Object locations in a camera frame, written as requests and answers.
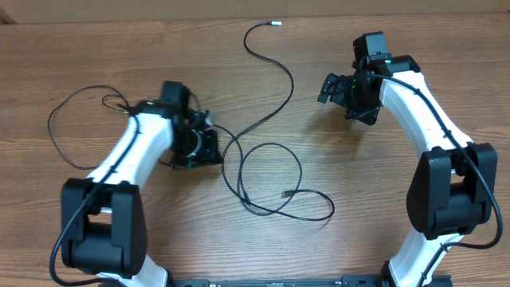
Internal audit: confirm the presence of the black cable with barrel plug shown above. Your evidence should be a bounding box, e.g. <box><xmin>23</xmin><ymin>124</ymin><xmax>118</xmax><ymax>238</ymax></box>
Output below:
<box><xmin>46</xmin><ymin>85</ymin><xmax>132</xmax><ymax>171</ymax></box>

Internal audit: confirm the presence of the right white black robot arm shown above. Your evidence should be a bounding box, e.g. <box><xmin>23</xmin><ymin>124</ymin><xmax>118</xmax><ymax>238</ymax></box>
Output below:
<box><xmin>318</xmin><ymin>32</ymin><xmax>504</xmax><ymax>286</ymax></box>

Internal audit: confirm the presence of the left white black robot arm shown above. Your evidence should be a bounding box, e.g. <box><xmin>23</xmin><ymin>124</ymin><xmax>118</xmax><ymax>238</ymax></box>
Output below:
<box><xmin>49</xmin><ymin>81</ymin><xmax>222</xmax><ymax>286</ymax></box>

